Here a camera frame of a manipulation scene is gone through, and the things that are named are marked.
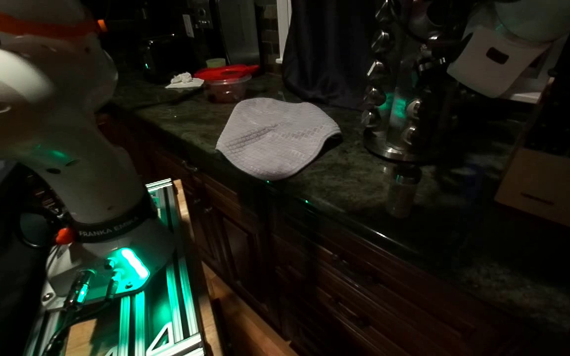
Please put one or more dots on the red lidded plastic container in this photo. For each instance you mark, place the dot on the red lidded plastic container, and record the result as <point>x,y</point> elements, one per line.
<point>226,77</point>

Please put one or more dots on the wooden base board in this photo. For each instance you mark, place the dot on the wooden base board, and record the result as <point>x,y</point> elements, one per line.
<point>196,263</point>

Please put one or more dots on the small glass spice jar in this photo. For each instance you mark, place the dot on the small glass spice jar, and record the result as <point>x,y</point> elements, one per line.
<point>402,194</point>

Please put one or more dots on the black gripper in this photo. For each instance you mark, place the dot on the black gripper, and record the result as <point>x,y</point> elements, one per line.
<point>444,81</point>

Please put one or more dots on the grey waffle dish cloth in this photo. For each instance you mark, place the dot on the grey waffle dish cloth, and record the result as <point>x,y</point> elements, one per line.
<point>275,138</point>

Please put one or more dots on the grey upright appliance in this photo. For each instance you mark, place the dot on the grey upright appliance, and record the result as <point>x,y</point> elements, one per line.
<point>238,29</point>

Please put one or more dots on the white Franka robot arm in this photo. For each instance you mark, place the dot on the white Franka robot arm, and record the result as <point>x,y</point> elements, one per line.
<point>34,99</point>

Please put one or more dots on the dark wooden kitchen cabinet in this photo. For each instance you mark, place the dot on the dark wooden kitchen cabinet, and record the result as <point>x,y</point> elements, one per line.
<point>337,283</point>

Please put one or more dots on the black curtain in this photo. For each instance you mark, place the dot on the black curtain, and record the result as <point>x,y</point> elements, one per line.
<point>321,45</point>

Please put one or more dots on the chrome carousel spice rack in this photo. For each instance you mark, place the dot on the chrome carousel spice rack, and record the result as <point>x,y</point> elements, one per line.
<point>394,105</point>

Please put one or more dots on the dark countertop appliance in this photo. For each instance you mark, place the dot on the dark countertop appliance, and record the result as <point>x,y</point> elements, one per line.
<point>163,55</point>

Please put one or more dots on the red round button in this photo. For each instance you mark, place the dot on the red round button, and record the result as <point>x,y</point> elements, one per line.
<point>64,235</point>

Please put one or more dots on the white crumpled cloth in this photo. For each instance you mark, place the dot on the white crumpled cloth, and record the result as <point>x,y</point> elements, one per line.
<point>184,81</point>

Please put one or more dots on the aluminium profile mounting frame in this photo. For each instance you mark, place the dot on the aluminium profile mounting frame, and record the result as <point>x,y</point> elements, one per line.
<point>167,316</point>

